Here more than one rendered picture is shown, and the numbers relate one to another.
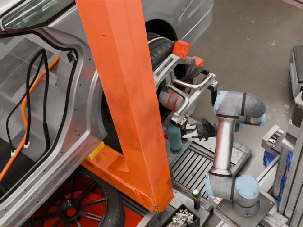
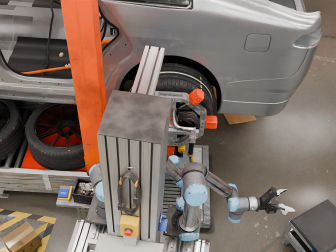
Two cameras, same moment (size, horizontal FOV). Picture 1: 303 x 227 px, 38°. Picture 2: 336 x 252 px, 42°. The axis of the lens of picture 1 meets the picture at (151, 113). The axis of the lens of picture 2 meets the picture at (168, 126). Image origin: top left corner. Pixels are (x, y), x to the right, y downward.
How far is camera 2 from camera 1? 168 cm
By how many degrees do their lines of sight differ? 27
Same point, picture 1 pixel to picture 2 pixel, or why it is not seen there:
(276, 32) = not seen: outside the picture
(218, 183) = (95, 172)
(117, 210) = (79, 150)
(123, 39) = (70, 19)
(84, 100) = (109, 67)
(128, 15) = (77, 7)
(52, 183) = (58, 96)
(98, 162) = not seen: hidden behind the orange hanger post
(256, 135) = (230, 224)
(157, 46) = (183, 80)
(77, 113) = not seen: hidden behind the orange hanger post
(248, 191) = (99, 192)
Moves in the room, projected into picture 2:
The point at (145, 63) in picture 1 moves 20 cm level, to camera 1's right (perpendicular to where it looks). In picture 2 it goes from (89, 50) to (112, 68)
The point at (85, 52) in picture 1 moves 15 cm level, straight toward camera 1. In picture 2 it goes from (123, 37) to (108, 48)
